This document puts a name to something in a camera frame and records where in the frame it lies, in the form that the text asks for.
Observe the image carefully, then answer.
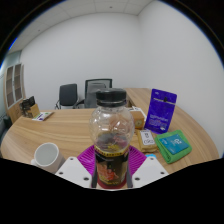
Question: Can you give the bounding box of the orange-brown cardboard box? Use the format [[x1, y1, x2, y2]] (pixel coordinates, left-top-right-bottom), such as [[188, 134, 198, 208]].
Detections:
[[128, 106, 147, 130]]

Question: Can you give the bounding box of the small beige packet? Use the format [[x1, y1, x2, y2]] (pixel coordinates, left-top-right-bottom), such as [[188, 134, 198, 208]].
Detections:
[[135, 128, 158, 153]]

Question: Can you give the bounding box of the white grey-patterned mug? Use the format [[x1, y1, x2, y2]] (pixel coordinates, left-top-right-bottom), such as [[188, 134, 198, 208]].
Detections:
[[30, 142, 67, 174]]

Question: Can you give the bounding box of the wooden glass-door cabinet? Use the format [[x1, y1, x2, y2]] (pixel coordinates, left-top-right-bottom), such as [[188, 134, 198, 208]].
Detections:
[[3, 63, 27, 124]]

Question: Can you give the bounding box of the purple standing pouch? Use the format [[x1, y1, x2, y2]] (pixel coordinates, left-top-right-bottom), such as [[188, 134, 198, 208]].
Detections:
[[143, 88, 178, 135]]

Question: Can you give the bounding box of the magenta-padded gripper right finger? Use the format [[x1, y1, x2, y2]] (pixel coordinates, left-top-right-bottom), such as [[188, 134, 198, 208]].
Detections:
[[128, 144, 170, 189]]

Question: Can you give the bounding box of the green cloth with teal card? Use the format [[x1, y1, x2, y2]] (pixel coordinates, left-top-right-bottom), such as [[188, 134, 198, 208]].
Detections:
[[154, 129, 193, 165]]

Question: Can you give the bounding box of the black office chair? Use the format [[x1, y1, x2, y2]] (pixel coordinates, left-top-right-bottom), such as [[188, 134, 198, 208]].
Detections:
[[54, 83, 79, 110]]

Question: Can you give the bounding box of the clear black-capped drink bottle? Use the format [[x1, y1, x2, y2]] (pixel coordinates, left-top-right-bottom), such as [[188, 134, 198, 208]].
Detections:
[[88, 87, 136, 188]]

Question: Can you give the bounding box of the white green leaflet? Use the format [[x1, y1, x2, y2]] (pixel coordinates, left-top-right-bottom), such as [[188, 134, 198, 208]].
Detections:
[[31, 111, 54, 122]]

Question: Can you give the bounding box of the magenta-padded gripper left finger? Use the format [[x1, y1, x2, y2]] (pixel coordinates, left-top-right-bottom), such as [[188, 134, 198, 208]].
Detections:
[[55, 144, 98, 189]]

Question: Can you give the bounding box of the grey mesh office chair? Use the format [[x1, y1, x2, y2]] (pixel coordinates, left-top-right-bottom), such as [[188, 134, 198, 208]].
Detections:
[[73, 78, 113, 109]]

